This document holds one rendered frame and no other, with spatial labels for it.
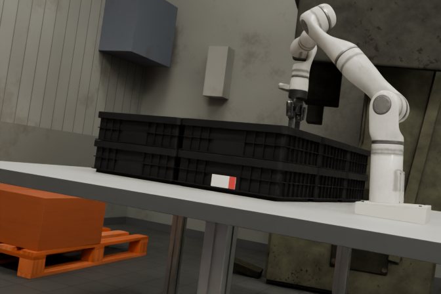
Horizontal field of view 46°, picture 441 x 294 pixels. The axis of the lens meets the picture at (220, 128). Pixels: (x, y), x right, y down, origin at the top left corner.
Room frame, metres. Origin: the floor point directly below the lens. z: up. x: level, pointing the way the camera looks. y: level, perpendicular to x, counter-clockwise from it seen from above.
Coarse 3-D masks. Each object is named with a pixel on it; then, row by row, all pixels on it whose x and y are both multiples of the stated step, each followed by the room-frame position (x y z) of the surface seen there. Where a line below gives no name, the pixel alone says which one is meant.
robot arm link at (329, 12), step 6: (318, 6) 1.75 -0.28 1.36; (324, 6) 1.74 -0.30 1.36; (330, 6) 1.74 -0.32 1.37; (324, 12) 1.73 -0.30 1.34; (330, 12) 1.73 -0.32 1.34; (330, 18) 1.74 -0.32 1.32; (330, 24) 1.75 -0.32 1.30; (300, 36) 1.97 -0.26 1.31; (306, 36) 1.91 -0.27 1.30; (300, 42) 1.97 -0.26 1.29; (306, 42) 1.93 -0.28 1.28; (312, 42) 1.92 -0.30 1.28; (306, 48) 1.97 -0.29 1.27; (312, 48) 1.98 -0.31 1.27
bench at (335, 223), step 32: (64, 192) 1.38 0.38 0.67; (96, 192) 1.33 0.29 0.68; (128, 192) 1.29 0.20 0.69; (160, 192) 1.34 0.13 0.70; (192, 192) 1.51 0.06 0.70; (224, 224) 1.23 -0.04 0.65; (256, 224) 1.14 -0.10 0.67; (288, 224) 1.11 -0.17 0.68; (320, 224) 1.08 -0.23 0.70; (352, 224) 1.12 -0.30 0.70; (384, 224) 1.23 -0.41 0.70; (416, 224) 1.37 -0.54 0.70; (224, 256) 1.23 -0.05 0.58; (416, 256) 1.00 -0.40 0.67; (224, 288) 1.25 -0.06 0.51
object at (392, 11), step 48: (336, 0) 3.30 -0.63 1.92; (384, 0) 3.22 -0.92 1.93; (432, 0) 3.16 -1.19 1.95; (384, 48) 3.22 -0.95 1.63; (432, 48) 3.15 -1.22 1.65; (336, 96) 3.76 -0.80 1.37; (432, 96) 3.41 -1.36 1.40; (432, 144) 3.43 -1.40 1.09; (432, 192) 3.43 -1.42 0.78; (288, 240) 3.64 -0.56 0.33; (384, 288) 3.48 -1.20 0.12
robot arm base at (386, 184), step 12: (372, 144) 1.55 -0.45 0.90; (384, 144) 1.52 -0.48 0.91; (396, 144) 1.51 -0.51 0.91; (372, 156) 1.55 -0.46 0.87; (384, 156) 1.52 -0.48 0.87; (396, 156) 1.51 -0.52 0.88; (372, 168) 1.55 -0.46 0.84; (384, 168) 1.51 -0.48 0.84; (396, 168) 1.51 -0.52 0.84; (372, 180) 1.54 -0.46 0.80; (384, 180) 1.51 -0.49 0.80; (396, 180) 1.51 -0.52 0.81; (372, 192) 1.54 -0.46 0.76; (384, 192) 1.51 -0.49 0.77; (396, 192) 1.51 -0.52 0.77
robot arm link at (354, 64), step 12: (348, 60) 1.63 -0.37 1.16; (360, 60) 1.61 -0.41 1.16; (348, 72) 1.63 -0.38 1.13; (360, 72) 1.62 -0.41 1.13; (372, 72) 1.61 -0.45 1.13; (360, 84) 1.63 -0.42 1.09; (372, 84) 1.61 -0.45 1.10; (384, 84) 1.60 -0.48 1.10; (372, 96) 1.63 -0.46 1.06; (408, 108) 1.55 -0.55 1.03
